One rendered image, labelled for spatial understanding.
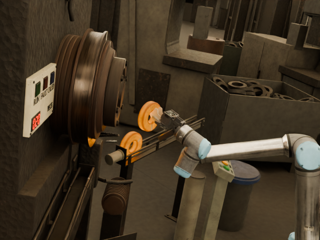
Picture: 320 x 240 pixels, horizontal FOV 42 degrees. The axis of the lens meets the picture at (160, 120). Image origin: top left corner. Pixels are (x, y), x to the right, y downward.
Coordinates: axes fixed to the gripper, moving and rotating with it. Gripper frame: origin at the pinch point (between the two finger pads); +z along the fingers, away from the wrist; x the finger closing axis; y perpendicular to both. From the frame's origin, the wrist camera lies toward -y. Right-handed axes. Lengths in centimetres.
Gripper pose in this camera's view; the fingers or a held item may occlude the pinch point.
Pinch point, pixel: (150, 112)
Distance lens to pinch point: 213.3
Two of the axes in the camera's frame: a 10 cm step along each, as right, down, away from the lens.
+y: 3.6, -8.1, -4.5
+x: -5.9, 1.7, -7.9
